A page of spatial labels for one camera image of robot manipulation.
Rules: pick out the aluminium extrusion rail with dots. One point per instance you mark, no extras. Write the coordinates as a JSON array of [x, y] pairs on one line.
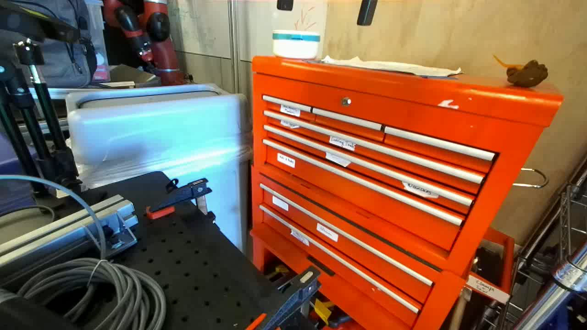
[[56, 230]]

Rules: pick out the brown doll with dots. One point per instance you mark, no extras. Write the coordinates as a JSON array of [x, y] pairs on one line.
[[527, 74]]

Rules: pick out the black perforated board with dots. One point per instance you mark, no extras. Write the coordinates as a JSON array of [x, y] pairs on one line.
[[195, 269]]

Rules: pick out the yellow tool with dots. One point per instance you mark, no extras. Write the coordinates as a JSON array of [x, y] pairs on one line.
[[322, 311]]

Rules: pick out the orange roller cabinet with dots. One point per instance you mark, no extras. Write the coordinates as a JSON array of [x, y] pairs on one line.
[[368, 263]]

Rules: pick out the white cloth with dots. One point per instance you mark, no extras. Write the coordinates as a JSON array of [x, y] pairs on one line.
[[392, 65]]

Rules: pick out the grey backpack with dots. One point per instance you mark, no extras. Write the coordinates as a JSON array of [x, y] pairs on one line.
[[58, 56]]

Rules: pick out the black tripod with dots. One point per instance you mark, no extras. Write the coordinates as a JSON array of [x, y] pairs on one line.
[[38, 117]]

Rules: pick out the white plastic storage bin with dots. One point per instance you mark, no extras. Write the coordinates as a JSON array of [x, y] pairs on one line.
[[159, 135]]

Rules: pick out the white bowl with teal rim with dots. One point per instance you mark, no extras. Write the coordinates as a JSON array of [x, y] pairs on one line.
[[296, 45]]

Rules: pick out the orange top tool chest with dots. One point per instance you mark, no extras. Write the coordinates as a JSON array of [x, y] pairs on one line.
[[392, 104]]

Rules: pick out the red robot arm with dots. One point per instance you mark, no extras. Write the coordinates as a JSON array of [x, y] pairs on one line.
[[157, 38]]

